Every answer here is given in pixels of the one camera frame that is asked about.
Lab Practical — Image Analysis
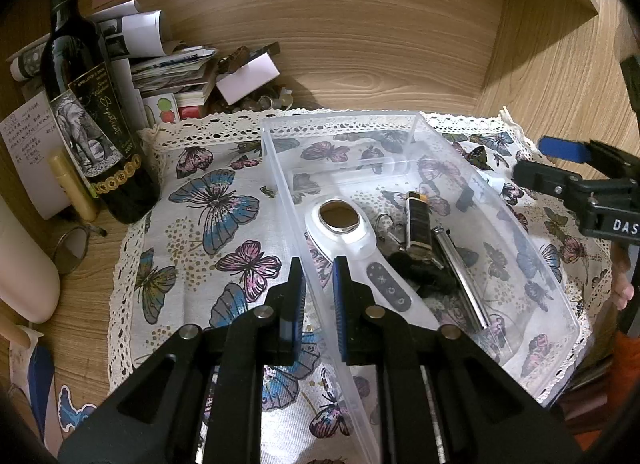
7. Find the blue paper piece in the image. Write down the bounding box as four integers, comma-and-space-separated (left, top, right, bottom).
27, 344, 56, 425

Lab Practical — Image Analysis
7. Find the dark lighter with gold band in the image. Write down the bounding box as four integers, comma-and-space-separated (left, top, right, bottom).
406, 191, 432, 260

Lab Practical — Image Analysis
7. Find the silver metal tube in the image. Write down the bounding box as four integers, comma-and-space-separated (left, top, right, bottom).
431, 225, 490, 331

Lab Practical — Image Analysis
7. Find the pile of small metal trinkets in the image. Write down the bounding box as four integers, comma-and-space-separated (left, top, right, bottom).
210, 84, 296, 116

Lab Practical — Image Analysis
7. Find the printed card box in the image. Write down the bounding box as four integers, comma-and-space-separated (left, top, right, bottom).
142, 91, 208, 122

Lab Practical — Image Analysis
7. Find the blue butterfly sticker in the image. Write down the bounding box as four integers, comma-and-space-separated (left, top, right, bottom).
57, 384, 96, 432

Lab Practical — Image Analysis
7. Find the bunch of metal keys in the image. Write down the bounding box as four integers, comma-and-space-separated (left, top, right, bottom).
377, 214, 408, 255

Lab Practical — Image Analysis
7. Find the stack of papers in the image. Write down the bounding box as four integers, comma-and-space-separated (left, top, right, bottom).
10, 0, 221, 120

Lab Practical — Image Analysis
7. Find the cream plastic bottle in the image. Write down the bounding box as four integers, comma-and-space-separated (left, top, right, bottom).
0, 199, 61, 324

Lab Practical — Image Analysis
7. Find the dark wine bottle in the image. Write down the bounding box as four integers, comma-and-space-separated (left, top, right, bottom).
40, 0, 162, 225

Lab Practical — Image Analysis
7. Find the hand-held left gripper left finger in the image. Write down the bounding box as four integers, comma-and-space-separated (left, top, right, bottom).
57, 256, 307, 464

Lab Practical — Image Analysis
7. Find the white paper box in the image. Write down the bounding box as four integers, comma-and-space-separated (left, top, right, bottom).
215, 46, 281, 105

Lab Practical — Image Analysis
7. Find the white handheld massager device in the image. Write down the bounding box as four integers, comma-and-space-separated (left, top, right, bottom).
304, 198, 413, 312

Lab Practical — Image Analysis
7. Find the small round mirror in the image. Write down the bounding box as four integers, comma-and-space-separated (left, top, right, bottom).
52, 225, 108, 276

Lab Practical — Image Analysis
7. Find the beige lip balm tube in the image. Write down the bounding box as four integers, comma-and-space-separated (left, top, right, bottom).
50, 154, 98, 222

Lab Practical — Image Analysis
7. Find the person's right hand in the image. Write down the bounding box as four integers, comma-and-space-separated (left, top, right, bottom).
611, 243, 640, 313

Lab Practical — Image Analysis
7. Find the butterfly print lace cloth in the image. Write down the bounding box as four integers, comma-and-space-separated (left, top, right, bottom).
107, 106, 601, 464

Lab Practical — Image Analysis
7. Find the white handwritten note sheet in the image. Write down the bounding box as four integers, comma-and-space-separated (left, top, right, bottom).
0, 91, 76, 220

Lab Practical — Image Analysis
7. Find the clear plastic storage box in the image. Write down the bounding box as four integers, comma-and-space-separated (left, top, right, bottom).
260, 111, 583, 464

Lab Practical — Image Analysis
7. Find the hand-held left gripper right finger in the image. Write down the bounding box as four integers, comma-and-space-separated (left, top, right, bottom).
332, 255, 586, 464

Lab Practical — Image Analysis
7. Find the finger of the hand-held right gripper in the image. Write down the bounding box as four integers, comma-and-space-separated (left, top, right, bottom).
512, 159, 596, 212
539, 136, 640, 180

